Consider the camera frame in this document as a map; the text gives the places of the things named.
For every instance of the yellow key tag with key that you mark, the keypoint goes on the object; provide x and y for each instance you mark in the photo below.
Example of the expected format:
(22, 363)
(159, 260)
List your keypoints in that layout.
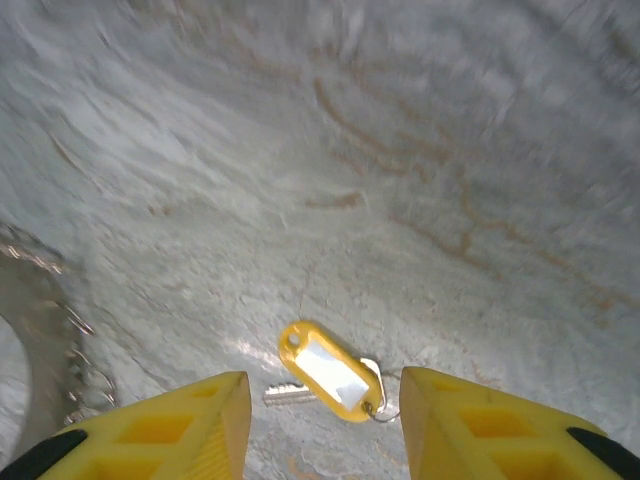
(325, 370)

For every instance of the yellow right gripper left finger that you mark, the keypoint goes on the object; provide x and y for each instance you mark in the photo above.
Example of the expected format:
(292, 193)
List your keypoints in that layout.
(150, 440)

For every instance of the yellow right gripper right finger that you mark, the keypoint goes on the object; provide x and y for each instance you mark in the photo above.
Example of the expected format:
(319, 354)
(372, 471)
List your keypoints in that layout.
(500, 440)

